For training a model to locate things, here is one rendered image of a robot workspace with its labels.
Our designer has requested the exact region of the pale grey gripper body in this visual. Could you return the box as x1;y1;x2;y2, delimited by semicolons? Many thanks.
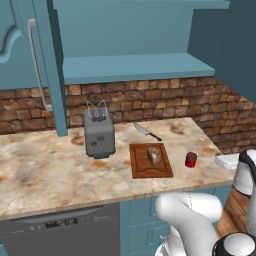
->
214;152;241;171

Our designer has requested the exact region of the red jam jar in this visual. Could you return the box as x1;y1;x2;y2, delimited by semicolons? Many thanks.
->
184;151;198;169

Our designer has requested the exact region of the brown bread loaf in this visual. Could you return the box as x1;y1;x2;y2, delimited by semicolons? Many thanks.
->
146;146;162;167

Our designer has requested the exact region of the brown wooden cutting board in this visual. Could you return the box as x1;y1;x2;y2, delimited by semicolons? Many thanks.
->
128;142;175;180

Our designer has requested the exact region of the teal base cabinet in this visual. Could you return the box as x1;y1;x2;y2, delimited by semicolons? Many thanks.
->
119;183;234;256

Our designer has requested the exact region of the teal tall cabinet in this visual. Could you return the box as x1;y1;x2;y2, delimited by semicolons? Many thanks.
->
186;0;256;105

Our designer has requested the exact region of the teal cabinet door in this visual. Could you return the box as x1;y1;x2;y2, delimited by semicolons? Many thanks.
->
0;0;70;138

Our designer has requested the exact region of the grey toaster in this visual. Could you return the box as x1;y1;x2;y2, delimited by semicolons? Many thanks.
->
82;99;117;160

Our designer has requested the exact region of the grey dishwasher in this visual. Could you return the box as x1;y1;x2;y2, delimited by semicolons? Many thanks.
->
0;202;121;256

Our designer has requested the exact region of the black-handled kitchen knife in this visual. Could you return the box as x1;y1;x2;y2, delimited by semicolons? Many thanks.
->
133;122;163;142

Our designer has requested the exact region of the teal wall cabinet with shelf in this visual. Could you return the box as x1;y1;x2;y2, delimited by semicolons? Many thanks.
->
52;0;231;86

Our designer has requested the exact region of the grey cabinet door handle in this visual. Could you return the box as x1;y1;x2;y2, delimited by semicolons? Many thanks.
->
27;18;54;112

